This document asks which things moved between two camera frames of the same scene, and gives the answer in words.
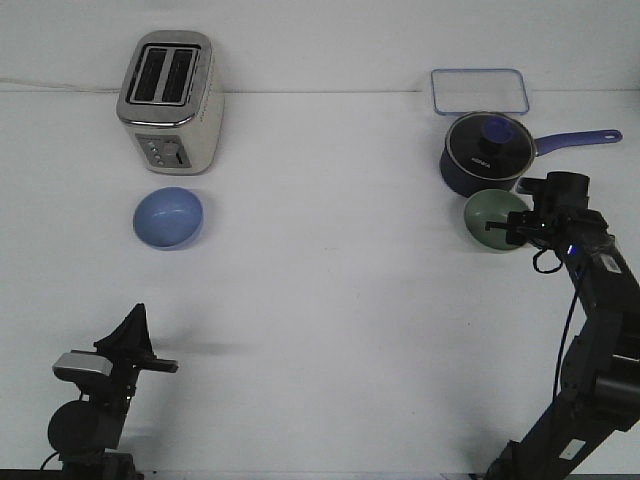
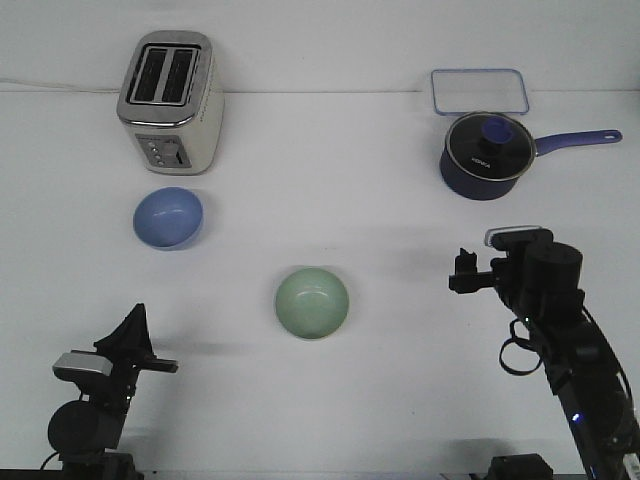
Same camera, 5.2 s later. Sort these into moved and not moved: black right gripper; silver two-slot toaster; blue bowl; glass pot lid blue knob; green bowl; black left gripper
Moved: black right gripper; green bowl
Not moved: silver two-slot toaster; glass pot lid blue knob; blue bowl; black left gripper
